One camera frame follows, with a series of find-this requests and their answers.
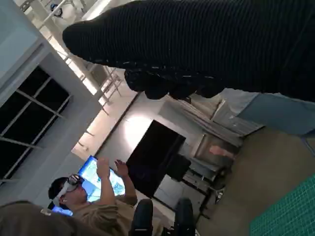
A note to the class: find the green cutting mat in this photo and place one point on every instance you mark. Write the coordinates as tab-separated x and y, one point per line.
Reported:
290	214

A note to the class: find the lit blue monitor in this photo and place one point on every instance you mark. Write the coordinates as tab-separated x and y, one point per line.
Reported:
91	169

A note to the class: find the dark window with white frame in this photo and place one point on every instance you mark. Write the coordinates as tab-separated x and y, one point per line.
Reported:
24	123

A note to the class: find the white VR headset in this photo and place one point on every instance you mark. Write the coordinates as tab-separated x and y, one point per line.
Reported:
73	179

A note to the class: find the large black screen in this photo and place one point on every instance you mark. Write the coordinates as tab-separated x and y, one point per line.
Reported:
157	157

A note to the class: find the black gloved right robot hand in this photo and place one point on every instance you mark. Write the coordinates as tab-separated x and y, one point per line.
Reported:
197	37

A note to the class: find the person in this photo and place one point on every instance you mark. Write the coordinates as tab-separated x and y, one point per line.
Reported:
98	214
24	221

